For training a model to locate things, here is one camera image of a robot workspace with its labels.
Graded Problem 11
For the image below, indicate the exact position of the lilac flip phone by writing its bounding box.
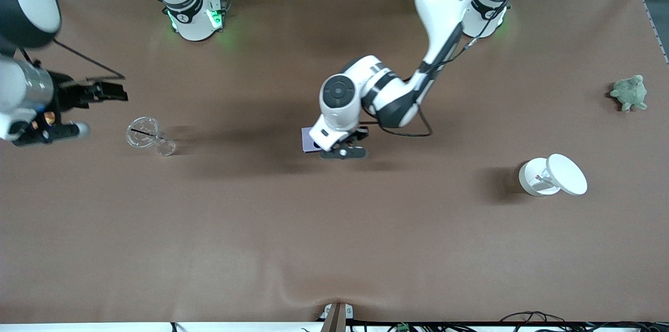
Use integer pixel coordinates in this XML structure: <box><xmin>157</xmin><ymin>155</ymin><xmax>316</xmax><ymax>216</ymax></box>
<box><xmin>302</xmin><ymin>128</ymin><xmax>320</xmax><ymax>153</ymax></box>

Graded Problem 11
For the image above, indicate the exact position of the brown bear plush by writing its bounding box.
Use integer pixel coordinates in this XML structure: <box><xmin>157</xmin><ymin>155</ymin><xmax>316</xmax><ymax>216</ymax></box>
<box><xmin>31</xmin><ymin>111</ymin><xmax>57</xmax><ymax>130</ymax></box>

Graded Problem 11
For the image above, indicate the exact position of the white round container with lid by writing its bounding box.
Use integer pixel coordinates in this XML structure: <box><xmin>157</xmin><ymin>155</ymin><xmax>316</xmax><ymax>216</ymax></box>
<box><xmin>518</xmin><ymin>154</ymin><xmax>588</xmax><ymax>197</ymax></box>

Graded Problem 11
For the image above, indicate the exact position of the green turtle plush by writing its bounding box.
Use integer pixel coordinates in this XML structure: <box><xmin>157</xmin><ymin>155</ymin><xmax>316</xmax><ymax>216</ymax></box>
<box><xmin>610</xmin><ymin>75</ymin><xmax>649</xmax><ymax>113</ymax></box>

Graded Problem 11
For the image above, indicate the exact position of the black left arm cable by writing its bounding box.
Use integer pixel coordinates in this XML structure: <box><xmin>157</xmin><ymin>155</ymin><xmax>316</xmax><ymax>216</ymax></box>
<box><xmin>374</xmin><ymin>0</ymin><xmax>512</xmax><ymax>138</ymax></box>

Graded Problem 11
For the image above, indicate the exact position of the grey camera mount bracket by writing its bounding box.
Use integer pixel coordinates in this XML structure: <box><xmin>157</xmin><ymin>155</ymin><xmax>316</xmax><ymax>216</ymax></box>
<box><xmin>320</xmin><ymin>302</ymin><xmax>354</xmax><ymax>332</ymax></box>

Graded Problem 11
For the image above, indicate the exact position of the black cable bundle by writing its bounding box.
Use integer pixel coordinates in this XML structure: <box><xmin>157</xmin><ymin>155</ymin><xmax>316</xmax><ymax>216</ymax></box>
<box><xmin>499</xmin><ymin>311</ymin><xmax>669</xmax><ymax>332</ymax></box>

